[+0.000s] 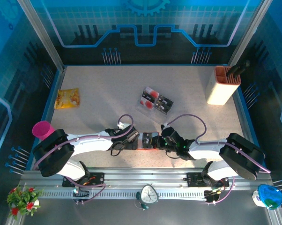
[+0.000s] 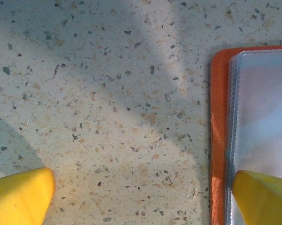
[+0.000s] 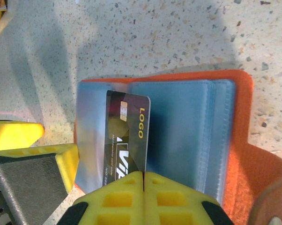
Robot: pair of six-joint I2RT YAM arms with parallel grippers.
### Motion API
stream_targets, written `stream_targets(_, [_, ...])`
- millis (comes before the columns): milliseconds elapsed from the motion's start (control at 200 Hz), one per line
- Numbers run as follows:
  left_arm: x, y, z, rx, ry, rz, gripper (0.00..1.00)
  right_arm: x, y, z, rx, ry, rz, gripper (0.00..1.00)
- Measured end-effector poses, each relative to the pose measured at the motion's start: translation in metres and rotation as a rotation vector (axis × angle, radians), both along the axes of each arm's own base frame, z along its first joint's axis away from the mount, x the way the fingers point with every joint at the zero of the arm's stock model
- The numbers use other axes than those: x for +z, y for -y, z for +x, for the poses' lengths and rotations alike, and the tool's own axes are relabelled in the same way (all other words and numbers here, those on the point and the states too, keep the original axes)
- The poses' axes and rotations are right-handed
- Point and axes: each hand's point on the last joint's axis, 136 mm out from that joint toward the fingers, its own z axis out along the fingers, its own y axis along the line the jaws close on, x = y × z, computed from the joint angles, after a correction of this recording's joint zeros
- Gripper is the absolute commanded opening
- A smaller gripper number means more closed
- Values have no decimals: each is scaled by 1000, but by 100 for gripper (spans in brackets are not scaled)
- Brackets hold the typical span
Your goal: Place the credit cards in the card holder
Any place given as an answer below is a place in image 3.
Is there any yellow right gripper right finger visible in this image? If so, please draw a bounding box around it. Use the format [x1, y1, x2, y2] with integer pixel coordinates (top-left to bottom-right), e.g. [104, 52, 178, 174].
[143, 171, 235, 225]

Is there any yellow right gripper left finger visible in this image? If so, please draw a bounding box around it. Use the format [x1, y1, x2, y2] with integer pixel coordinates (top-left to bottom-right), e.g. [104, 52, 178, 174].
[58, 171, 144, 225]

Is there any black VIP card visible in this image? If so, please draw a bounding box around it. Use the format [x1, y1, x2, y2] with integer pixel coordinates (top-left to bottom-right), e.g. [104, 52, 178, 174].
[101, 90, 151, 189]

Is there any orange card holder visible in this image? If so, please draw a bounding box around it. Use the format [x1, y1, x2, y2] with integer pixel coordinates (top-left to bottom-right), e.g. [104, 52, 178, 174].
[73, 69, 282, 225]

